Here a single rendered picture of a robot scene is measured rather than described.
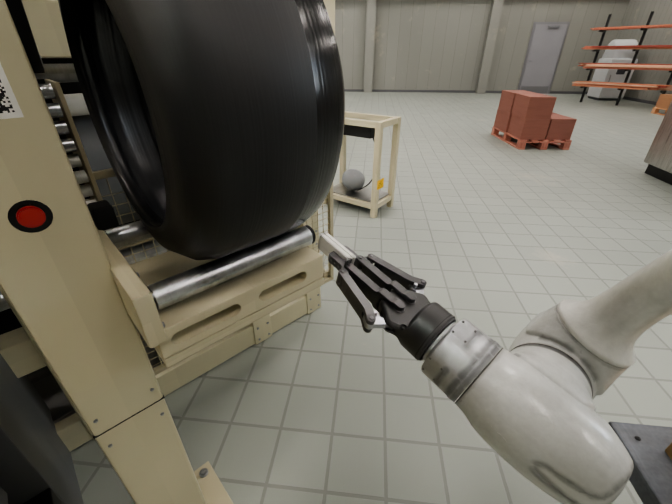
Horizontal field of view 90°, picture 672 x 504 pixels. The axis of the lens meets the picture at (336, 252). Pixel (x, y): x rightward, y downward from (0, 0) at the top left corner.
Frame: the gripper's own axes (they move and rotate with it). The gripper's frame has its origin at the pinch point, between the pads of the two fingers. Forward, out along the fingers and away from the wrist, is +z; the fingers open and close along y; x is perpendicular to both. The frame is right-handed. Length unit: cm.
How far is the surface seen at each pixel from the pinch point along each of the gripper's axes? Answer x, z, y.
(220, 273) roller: 11.2, 15.1, 12.2
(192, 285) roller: 11.2, 15.1, 17.4
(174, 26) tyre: -26.3, 16.7, 14.5
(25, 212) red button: -2.7, 26.0, 33.4
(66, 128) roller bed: 4, 67, 21
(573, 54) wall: 77, 381, -1490
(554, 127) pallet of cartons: 98, 105, -560
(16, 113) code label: -14.0, 29.4, 29.8
